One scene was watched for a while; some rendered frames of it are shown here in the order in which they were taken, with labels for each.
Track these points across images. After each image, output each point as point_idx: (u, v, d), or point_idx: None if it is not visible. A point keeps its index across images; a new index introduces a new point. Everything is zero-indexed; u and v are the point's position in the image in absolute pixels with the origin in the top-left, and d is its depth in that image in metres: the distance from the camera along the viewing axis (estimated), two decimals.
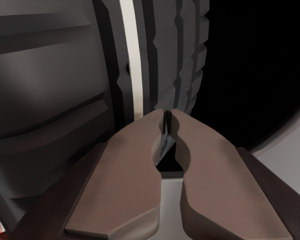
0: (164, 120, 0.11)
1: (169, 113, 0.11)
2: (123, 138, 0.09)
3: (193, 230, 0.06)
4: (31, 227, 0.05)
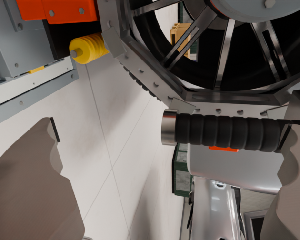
0: (54, 127, 0.10)
1: (288, 126, 0.10)
2: (10, 162, 0.07)
3: None
4: None
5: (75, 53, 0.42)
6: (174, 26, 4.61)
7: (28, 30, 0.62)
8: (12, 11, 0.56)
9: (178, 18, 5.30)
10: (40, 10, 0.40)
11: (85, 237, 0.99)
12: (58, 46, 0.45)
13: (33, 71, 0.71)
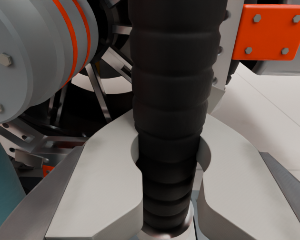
0: None
1: None
2: (101, 140, 0.09)
3: (209, 229, 0.06)
4: None
5: None
6: None
7: None
8: None
9: None
10: None
11: None
12: None
13: None
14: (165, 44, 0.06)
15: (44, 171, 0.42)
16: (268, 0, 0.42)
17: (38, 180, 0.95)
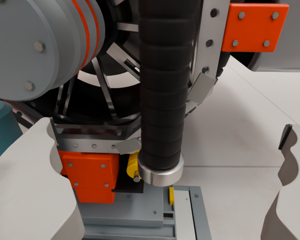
0: (54, 127, 0.10)
1: (289, 126, 0.10)
2: (9, 163, 0.07)
3: None
4: None
5: (135, 178, 0.47)
6: None
7: None
8: (117, 197, 0.75)
9: None
10: (105, 191, 0.52)
11: None
12: (133, 186, 0.52)
13: (173, 198, 0.81)
14: (160, 25, 0.11)
15: None
16: (262, 0, 0.44)
17: None
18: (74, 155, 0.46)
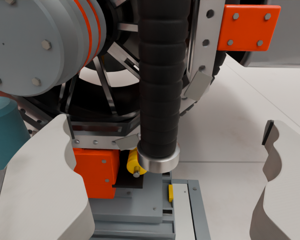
0: (69, 124, 0.11)
1: (271, 122, 0.10)
2: (27, 156, 0.08)
3: (260, 238, 0.06)
4: None
5: (135, 174, 0.49)
6: None
7: (133, 188, 0.79)
8: (118, 195, 0.76)
9: None
10: (105, 186, 0.53)
11: None
12: (133, 182, 0.54)
13: (172, 195, 0.83)
14: (157, 26, 0.12)
15: None
16: (253, 1, 0.48)
17: None
18: (75, 151, 0.48)
